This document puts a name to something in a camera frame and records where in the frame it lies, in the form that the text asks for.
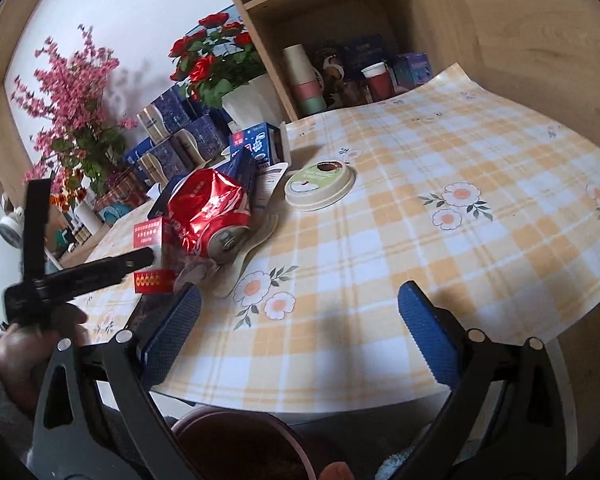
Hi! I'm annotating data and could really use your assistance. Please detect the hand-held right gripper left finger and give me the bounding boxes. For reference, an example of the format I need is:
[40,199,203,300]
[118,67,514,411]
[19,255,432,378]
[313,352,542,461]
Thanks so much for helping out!
[30,284,203,480]

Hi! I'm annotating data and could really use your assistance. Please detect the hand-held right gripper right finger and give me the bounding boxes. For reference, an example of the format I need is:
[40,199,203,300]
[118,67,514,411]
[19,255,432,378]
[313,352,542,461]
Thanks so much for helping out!
[397,281,566,480]

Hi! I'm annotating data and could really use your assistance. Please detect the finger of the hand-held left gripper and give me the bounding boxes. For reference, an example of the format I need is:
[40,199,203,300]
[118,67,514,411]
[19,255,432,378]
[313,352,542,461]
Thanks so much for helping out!
[22,178,52,287]
[42,250,155,307]

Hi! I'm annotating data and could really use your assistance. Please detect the red white cigarette pack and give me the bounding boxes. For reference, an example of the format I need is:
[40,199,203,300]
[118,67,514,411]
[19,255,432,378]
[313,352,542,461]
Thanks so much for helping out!
[132,217,177,295]

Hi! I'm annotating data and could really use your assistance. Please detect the crushed red soda can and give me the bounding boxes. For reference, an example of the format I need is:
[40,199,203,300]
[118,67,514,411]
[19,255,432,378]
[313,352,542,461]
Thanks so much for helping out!
[167,169,254,264]

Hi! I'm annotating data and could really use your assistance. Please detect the brown plastic bin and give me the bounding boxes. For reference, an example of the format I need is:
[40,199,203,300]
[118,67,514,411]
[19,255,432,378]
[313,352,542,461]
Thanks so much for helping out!
[170,406,319,480]

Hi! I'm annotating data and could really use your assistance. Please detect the blue carton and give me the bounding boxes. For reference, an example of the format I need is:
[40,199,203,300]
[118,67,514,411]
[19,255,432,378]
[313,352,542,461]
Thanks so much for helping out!
[229,121,291,171]

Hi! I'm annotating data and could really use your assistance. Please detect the person's left hand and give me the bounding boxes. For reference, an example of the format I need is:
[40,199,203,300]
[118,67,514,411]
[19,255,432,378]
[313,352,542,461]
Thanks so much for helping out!
[0,304,89,413]

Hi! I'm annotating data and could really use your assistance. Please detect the small white fan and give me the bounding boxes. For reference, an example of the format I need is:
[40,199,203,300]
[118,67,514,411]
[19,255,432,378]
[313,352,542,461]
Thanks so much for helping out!
[0,207,26,248]

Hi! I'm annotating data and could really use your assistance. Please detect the orange flowers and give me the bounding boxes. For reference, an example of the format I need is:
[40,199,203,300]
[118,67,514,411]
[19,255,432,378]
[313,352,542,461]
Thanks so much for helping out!
[50,167,88,211]

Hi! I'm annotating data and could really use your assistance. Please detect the white vase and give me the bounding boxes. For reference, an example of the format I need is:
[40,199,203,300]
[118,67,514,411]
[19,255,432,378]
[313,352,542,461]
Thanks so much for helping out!
[72,200,102,237]

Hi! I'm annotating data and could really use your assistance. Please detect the teal container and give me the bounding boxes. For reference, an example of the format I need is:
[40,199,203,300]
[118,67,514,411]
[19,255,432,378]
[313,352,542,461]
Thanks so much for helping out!
[100,204,131,224]

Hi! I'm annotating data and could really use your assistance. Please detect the crumpled grey tissue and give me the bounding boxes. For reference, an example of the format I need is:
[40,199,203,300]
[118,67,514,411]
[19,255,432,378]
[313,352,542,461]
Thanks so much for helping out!
[172,257,222,292]

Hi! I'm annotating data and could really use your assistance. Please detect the yellow checked floral tablecloth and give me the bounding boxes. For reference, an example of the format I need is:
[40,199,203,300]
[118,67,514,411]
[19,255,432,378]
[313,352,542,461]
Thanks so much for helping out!
[67,62,600,403]

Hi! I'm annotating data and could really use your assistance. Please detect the blue gift box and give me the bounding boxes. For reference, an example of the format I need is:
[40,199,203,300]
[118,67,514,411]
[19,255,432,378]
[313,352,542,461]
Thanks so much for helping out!
[124,137,156,168]
[137,85,201,142]
[190,95,236,127]
[136,139,191,185]
[174,112,231,166]

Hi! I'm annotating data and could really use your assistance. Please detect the pink blossom bouquet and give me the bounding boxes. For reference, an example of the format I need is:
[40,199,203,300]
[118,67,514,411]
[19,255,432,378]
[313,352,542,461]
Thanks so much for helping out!
[10,24,139,197]

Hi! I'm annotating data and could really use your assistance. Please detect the white paper leaflet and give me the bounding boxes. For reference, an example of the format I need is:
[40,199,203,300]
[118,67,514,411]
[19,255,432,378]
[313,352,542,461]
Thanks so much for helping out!
[254,161,289,209]

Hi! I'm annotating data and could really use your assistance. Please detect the white flower pot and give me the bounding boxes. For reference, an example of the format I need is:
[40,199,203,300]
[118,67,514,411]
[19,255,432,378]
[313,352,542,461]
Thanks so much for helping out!
[221,74,301,125]

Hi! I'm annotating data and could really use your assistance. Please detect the red rose plant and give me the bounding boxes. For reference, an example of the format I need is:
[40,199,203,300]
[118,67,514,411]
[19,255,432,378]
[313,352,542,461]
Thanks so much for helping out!
[169,12,269,109]

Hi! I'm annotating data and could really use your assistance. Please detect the red cup with white lid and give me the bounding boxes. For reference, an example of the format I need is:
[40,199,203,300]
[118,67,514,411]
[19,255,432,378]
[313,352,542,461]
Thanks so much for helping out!
[361,62,397,102]

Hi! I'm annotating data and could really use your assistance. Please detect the teal blue box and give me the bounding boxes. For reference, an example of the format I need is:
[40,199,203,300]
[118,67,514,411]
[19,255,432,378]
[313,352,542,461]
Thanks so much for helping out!
[392,52,433,92]

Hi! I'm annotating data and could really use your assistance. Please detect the stack of pastel paper cups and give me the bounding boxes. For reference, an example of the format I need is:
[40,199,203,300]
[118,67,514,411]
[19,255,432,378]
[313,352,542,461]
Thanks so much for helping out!
[281,44,328,116]

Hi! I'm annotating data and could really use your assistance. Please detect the small figurine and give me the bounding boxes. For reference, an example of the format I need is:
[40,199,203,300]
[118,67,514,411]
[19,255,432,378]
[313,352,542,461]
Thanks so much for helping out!
[315,42,350,107]

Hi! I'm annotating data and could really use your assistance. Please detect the dark blue shelf box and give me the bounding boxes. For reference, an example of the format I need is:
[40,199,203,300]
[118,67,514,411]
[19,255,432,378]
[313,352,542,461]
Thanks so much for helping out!
[342,35,388,81]

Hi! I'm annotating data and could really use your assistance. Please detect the wooden shelf unit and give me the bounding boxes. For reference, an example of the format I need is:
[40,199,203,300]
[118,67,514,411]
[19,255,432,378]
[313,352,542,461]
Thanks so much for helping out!
[212,0,481,122]

